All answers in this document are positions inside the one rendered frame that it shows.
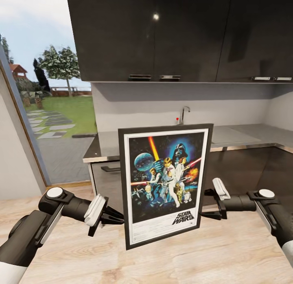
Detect poster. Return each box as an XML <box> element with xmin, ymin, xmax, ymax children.
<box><xmin>118</xmin><ymin>123</ymin><xmax>214</xmax><ymax>250</ymax></box>

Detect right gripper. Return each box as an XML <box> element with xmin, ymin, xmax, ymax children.
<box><xmin>199</xmin><ymin>189</ymin><xmax>243</xmax><ymax>220</ymax></box>

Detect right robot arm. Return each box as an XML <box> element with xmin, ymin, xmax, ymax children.
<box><xmin>199</xmin><ymin>178</ymin><xmax>293</xmax><ymax>268</ymax></box>

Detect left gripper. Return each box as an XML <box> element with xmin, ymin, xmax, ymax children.
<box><xmin>74</xmin><ymin>197</ymin><xmax>124</xmax><ymax>237</ymax></box>

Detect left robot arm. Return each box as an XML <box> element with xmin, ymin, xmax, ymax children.
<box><xmin>0</xmin><ymin>187</ymin><xmax>124</xmax><ymax>284</ymax></box>

